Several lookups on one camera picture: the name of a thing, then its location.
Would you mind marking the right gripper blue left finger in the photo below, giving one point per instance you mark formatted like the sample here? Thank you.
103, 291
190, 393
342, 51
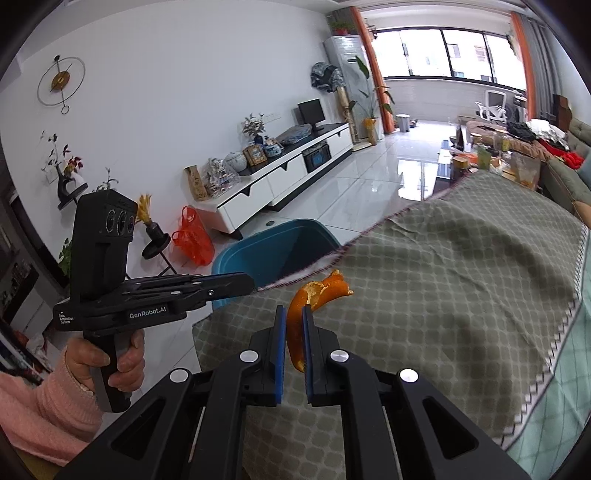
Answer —
278, 346

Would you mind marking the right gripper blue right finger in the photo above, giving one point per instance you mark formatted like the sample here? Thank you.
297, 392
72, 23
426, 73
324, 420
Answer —
309, 353

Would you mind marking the orange peel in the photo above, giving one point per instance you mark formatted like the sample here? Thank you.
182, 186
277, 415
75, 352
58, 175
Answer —
314, 294

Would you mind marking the teal plastic trash bin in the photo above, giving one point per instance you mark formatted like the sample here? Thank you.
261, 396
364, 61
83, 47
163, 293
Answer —
278, 251

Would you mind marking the small white trash can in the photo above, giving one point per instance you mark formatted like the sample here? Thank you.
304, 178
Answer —
403, 121

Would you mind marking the black plant stand shelf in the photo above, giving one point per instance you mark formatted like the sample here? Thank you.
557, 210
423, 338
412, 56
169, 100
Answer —
111, 213

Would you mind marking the orange plastic bag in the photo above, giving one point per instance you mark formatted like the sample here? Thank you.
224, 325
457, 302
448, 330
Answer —
192, 238

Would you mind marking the white black tv cabinet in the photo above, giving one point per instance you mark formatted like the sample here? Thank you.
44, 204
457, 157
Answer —
275, 183

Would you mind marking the small black monitor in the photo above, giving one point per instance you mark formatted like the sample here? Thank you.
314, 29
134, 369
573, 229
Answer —
312, 113

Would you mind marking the potted tall green plant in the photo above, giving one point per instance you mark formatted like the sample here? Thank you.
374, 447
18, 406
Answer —
377, 99

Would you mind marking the left orange curtain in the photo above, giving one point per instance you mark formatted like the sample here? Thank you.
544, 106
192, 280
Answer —
367, 38

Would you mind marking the cluttered coffee table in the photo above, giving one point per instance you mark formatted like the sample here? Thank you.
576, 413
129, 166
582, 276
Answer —
457, 160

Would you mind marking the blue garment on rack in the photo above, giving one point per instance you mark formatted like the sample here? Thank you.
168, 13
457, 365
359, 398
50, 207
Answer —
326, 77

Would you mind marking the white standing air conditioner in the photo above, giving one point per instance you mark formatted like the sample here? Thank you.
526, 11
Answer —
341, 51

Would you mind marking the white office chair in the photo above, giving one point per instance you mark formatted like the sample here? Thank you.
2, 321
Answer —
493, 109

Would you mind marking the pile of clothes on sofa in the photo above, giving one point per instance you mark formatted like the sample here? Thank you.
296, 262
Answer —
543, 144

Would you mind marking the green and brown sectional sofa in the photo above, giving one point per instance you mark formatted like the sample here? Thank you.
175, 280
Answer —
568, 187

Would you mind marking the right orange grey curtain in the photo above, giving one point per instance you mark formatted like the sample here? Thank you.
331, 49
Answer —
541, 74

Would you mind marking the round gold wall clock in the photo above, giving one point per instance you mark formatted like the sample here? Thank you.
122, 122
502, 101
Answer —
60, 82

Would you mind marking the window with black frame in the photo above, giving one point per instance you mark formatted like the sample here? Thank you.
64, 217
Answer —
449, 53

